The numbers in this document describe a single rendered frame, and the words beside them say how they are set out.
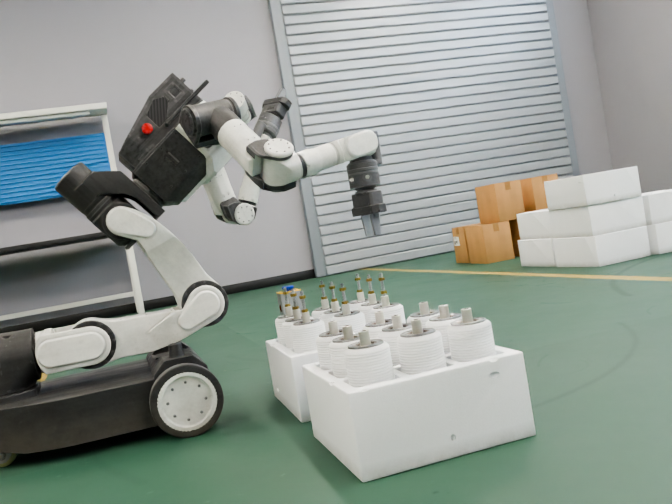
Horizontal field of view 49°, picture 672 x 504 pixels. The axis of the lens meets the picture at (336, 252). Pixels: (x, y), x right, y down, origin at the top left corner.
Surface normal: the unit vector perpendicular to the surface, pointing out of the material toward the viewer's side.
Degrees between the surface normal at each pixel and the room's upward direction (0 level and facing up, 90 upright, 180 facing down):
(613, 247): 90
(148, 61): 90
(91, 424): 90
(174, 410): 90
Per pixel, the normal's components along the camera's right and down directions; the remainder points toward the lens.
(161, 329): -0.05, 0.25
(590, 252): -0.92, 0.17
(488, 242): 0.27, 0.00
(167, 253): 0.47, 0.36
